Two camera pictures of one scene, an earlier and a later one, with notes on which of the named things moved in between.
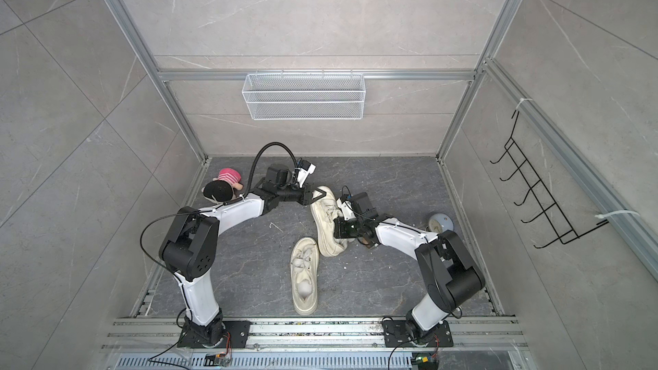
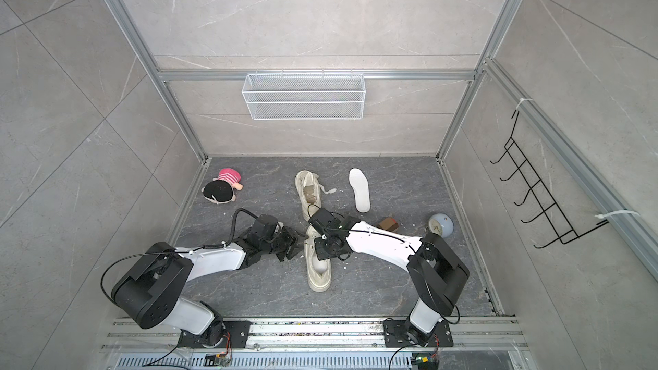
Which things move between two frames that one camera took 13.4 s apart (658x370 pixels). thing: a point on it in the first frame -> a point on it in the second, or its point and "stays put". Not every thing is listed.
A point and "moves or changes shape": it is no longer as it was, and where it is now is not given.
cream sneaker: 304,264 -> 319,271
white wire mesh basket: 304,96 stays put
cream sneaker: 326,211 moves or changes shape
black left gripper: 308,196 -> 295,240
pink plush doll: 221,188 stays put
